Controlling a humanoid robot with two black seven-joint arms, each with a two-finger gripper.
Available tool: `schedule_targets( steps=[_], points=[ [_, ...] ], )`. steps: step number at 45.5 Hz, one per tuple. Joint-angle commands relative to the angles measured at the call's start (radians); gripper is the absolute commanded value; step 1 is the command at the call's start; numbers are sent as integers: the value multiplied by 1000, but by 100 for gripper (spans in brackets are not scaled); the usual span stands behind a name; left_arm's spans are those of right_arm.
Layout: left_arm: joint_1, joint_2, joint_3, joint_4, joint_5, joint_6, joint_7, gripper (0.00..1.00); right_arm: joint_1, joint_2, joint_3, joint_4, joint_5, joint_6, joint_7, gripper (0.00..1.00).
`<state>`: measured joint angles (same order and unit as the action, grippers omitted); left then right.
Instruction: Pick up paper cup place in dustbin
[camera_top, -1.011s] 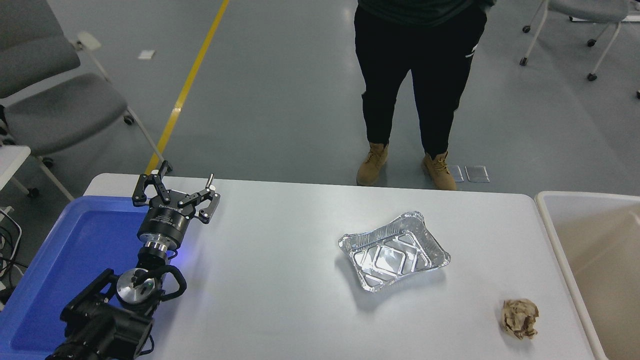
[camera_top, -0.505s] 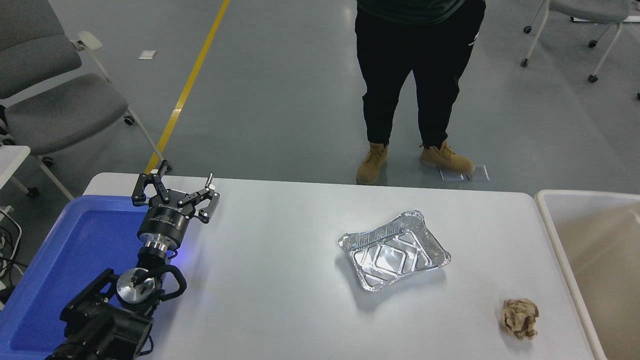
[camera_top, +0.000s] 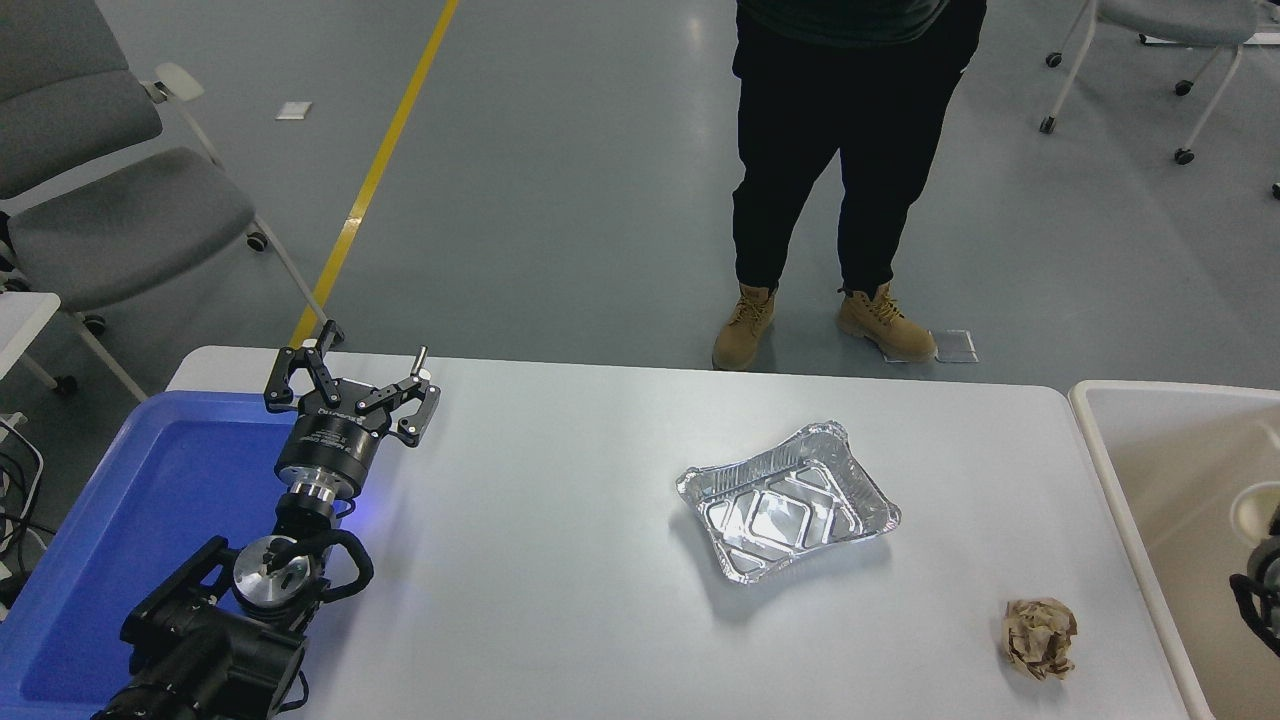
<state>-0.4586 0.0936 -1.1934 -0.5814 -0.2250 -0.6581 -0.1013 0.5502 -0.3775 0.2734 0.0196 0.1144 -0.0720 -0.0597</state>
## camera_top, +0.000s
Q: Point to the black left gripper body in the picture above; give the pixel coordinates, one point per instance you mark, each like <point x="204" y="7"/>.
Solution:
<point x="330" y="445"/>

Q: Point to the white paper cup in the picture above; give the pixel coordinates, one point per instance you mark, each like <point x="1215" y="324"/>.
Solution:
<point x="1245" y="498"/>

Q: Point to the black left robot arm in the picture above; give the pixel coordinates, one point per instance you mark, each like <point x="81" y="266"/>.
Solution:
<point x="200" y="650"/>

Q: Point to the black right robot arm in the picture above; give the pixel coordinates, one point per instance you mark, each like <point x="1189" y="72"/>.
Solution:
<point x="1262" y="610"/>

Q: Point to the blue plastic tray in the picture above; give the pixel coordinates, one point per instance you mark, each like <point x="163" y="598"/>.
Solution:
<point x="150" y="490"/>

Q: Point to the grey office chair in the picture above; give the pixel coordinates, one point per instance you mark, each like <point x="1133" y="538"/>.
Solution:
<point x="1170" y="15"/>
<point x="120" y="220"/>

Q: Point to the small white desk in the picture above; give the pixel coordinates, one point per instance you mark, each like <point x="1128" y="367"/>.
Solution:
<point x="20" y="320"/>

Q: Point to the silver foil tray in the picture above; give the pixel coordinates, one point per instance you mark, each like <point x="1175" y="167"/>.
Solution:
<point x="790" y="510"/>

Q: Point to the person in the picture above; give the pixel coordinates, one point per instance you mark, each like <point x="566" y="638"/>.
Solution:
<point x="850" y="130"/>

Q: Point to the clear floor plate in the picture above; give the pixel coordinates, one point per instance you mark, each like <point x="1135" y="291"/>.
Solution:
<point x="955" y="345"/>

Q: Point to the crumpled tan paper ball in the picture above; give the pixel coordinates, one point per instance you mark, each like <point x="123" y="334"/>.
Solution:
<point x="1040" y="638"/>

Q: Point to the large pale bin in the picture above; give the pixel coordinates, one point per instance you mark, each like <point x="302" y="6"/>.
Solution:
<point x="1170" y="480"/>

